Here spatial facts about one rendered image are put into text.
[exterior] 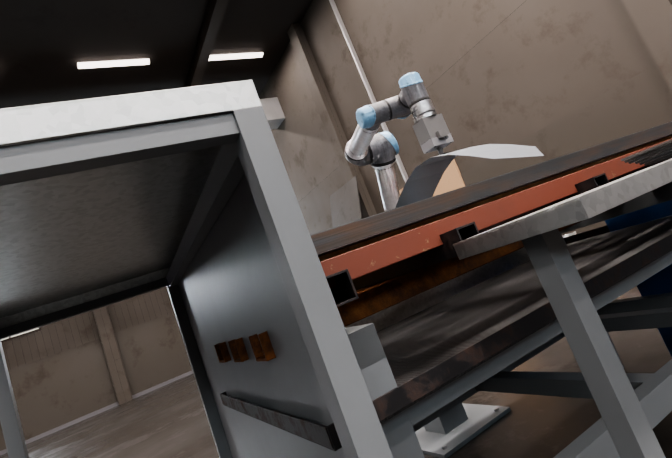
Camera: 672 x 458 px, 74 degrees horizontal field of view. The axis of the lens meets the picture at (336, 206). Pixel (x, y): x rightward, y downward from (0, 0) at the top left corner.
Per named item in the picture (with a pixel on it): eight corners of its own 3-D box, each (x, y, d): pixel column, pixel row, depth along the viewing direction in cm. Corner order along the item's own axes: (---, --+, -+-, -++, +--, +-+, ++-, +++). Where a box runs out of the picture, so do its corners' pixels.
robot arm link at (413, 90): (413, 80, 158) (421, 67, 150) (425, 107, 156) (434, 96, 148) (393, 85, 156) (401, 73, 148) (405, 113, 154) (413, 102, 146)
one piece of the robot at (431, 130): (420, 103, 143) (441, 149, 141) (442, 99, 147) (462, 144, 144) (405, 117, 152) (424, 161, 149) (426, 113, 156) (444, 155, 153)
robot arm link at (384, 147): (380, 242, 221) (356, 136, 200) (407, 231, 224) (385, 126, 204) (391, 251, 210) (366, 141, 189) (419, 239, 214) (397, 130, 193)
